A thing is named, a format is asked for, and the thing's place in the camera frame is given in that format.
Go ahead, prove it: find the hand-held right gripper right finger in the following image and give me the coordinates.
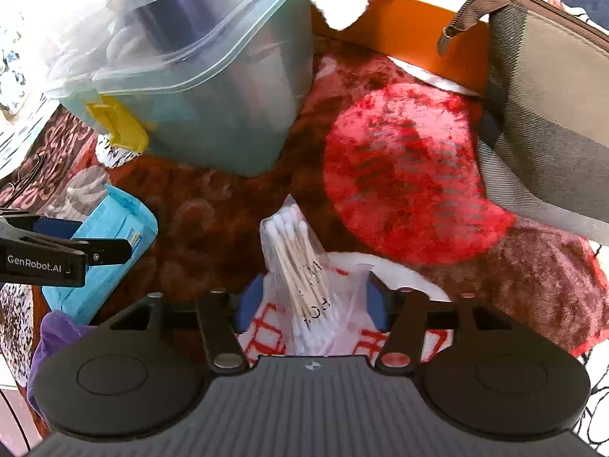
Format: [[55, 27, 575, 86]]
[[366, 271, 513, 375]]

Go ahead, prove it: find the brown striped zipper pouch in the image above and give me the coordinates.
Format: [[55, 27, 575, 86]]
[[437, 0, 609, 240]]

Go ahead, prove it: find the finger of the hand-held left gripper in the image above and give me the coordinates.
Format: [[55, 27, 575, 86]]
[[0, 208, 85, 243], [29, 232, 132, 268]]

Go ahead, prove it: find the purple cloth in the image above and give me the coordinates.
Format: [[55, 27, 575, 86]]
[[29, 309, 98, 416]]

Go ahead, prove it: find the dark blue spool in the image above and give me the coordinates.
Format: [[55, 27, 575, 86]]
[[128, 0, 228, 54]]

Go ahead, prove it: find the translucent plastic storage container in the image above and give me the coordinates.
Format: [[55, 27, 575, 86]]
[[45, 0, 316, 177]]

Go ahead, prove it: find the cotton swab plastic bag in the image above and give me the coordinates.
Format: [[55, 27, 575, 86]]
[[238, 194, 395, 359]]

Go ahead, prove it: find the orange cardboard box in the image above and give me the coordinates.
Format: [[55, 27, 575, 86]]
[[309, 0, 492, 97]]

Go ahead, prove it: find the light blue tissue packet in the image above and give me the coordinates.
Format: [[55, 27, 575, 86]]
[[42, 183, 159, 325]]

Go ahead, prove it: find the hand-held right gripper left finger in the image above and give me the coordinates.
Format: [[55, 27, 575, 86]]
[[109, 273, 265, 375]]

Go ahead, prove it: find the white teal patterned cloth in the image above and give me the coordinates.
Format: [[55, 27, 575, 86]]
[[0, 19, 54, 178]]

